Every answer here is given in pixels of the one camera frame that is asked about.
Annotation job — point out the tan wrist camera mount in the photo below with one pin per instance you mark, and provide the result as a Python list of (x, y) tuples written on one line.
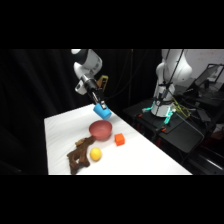
[(102, 82)]

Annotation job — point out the black curtain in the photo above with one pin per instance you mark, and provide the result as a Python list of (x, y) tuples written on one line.
[(36, 86)]

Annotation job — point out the blue plastic cup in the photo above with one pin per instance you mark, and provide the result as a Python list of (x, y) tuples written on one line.
[(102, 112)]

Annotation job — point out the brown plush toy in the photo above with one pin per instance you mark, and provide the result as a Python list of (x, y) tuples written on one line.
[(79, 156)]

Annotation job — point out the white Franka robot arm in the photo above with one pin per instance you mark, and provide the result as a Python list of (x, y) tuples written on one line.
[(173, 71)]

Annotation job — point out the orange cube block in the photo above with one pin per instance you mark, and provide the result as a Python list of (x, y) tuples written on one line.
[(120, 139)]

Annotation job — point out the yellow ball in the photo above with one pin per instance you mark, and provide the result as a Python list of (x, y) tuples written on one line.
[(95, 154)]

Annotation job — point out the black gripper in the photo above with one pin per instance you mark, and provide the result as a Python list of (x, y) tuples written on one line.
[(91, 88)]

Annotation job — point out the pink bowl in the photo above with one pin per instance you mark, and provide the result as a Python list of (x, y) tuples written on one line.
[(100, 129)]

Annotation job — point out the black laptop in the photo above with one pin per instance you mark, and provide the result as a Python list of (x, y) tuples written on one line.
[(207, 77)]

